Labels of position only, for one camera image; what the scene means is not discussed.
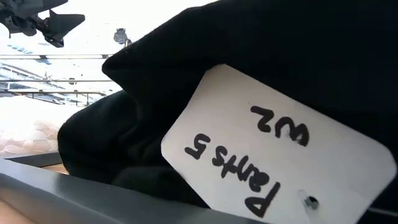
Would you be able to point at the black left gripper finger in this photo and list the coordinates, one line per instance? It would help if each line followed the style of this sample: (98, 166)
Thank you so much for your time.
(62, 26)
(53, 3)

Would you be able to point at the black pants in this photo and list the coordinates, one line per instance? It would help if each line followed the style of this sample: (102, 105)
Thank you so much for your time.
(280, 37)

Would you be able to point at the white handwritten paper tag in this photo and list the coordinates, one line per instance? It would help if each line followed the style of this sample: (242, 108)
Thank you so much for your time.
(326, 174)

